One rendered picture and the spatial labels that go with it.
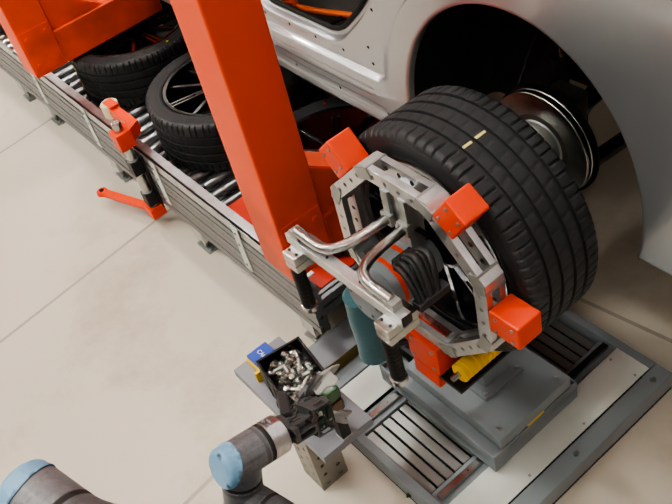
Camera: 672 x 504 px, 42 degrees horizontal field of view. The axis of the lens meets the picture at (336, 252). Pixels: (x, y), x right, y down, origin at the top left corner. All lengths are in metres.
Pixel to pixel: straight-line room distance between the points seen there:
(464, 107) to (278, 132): 0.56
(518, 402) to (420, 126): 0.97
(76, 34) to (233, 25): 2.08
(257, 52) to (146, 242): 1.76
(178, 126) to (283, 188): 1.14
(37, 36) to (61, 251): 0.94
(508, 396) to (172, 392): 1.23
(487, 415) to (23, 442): 1.66
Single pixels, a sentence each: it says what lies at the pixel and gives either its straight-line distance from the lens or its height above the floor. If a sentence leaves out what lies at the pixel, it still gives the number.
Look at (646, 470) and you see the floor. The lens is 2.76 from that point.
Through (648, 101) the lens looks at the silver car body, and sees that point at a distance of 1.93.
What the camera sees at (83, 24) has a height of 0.64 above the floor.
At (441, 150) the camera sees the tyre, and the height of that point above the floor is 1.17.
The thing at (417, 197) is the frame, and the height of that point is 1.12.
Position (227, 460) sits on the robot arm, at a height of 0.88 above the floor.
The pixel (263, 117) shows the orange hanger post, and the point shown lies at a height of 1.10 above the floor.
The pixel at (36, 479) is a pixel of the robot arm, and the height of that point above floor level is 1.25.
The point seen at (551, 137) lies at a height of 0.90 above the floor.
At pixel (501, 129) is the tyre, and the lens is 1.97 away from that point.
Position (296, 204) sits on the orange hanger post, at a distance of 2.48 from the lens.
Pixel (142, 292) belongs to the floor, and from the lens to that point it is 3.59.
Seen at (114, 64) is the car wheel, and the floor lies 0.50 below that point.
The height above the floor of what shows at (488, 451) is 0.15.
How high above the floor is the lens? 2.36
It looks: 43 degrees down
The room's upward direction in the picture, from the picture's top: 16 degrees counter-clockwise
